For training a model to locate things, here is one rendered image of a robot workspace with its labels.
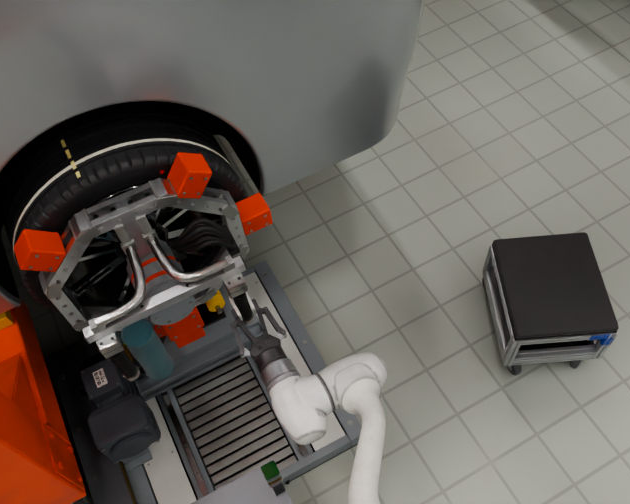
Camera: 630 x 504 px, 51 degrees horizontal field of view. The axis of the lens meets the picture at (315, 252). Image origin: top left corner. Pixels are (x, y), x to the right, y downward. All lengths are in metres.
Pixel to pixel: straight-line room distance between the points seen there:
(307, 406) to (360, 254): 1.32
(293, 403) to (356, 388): 0.15
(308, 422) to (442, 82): 2.29
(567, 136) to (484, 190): 0.52
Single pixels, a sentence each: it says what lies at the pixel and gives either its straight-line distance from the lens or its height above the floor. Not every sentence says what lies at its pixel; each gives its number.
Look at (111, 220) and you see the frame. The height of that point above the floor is 1.11.
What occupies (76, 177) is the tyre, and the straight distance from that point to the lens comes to 1.71.
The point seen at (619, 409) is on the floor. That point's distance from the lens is 2.68.
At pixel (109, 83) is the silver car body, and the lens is 1.60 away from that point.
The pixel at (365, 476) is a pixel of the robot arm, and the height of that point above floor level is 0.98.
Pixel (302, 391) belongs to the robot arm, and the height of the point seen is 0.88.
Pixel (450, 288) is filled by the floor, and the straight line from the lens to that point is 2.75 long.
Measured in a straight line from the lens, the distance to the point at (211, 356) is 2.49.
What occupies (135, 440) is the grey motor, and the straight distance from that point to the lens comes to 2.21.
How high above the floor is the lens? 2.37
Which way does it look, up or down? 57 degrees down
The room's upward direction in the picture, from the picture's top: 7 degrees counter-clockwise
